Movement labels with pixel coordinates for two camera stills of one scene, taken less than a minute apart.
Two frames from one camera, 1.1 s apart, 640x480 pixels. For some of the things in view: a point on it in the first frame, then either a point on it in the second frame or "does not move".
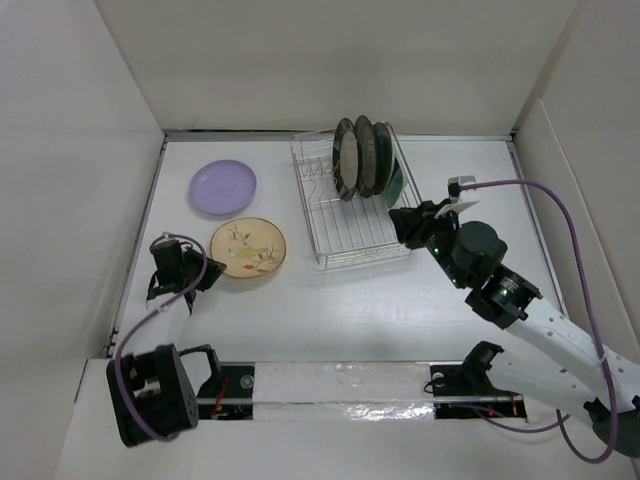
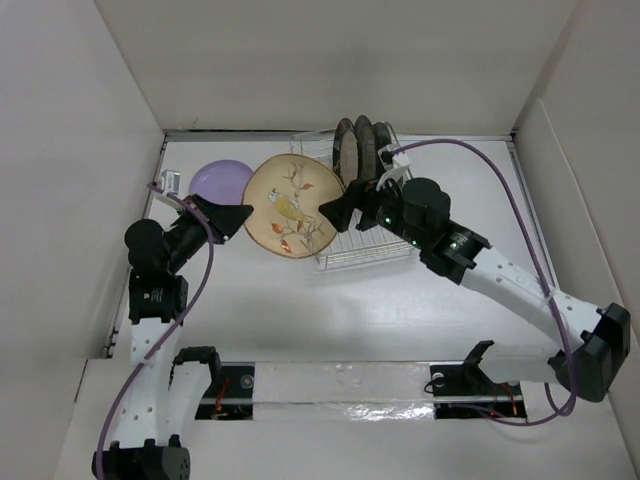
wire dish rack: [344, 233] does not move
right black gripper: [412, 223] → [359, 195]
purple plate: [221, 187] does not move
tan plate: [249, 247] → [285, 192]
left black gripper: [214, 269] → [224, 219]
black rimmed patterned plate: [345, 158] does not move
